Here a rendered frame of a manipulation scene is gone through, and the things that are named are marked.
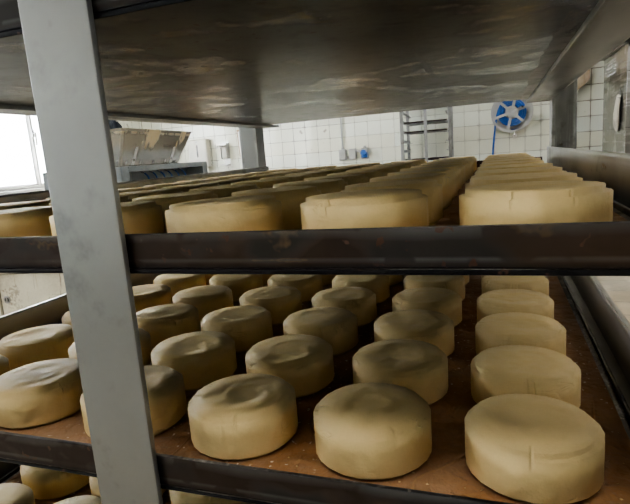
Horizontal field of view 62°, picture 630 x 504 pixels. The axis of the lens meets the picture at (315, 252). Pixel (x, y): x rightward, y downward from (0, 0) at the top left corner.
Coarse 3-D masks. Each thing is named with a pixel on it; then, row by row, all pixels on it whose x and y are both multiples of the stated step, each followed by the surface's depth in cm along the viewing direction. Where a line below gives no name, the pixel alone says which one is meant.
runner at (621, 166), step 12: (552, 156) 63; (564, 156) 52; (576, 156) 44; (588, 156) 38; (600, 156) 34; (612, 156) 30; (624, 156) 28; (564, 168) 52; (576, 168) 44; (588, 168) 38; (600, 168) 34; (612, 168) 30; (624, 168) 28; (588, 180) 38; (600, 180) 34; (612, 180) 30; (624, 180) 28; (624, 192) 28; (624, 204) 28
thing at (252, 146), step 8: (240, 128) 82; (248, 128) 81; (256, 128) 81; (240, 136) 82; (248, 136) 81; (256, 136) 81; (240, 144) 82; (248, 144) 82; (256, 144) 81; (248, 152) 82; (256, 152) 82; (264, 152) 84; (248, 160) 82; (256, 160) 82; (264, 160) 84
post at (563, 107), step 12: (576, 84) 66; (564, 96) 66; (576, 96) 66; (552, 108) 67; (564, 108) 67; (576, 108) 66; (552, 120) 67; (564, 120) 67; (576, 120) 66; (552, 132) 68; (564, 132) 67; (576, 132) 67; (552, 144) 68; (564, 144) 67; (576, 144) 67
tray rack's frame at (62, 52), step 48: (48, 0) 18; (48, 48) 18; (96, 48) 18; (48, 96) 19; (96, 96) 18; (48, 144) 19; (96, 144) 18; (96, 192) 19; (96, 240) 19; (96, 288) 20; (96, 336) 20; (96, 384) 21; (144, 384) 20; (96, 432) 21; (144, 432) 20; (144, 480) 21
